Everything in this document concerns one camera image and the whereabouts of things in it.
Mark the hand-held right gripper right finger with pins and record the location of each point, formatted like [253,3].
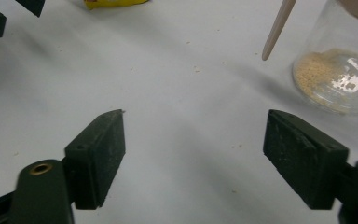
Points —
[304,158]

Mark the yellow green snack packet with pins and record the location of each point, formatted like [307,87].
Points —
[115,2]

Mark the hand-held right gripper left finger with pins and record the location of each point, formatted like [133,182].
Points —
[96,161]

